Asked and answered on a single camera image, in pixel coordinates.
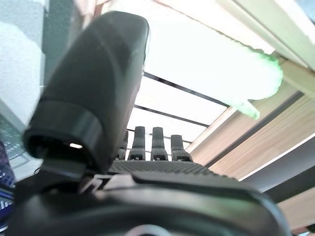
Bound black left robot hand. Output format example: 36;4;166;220
7;11;291;236

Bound plastic napa cabbage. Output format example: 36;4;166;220
145;14;284;121

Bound blue plastic shopping basket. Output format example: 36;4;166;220
0;139;17;217

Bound wooden napa cabbage crate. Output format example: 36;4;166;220
95;0;315;182

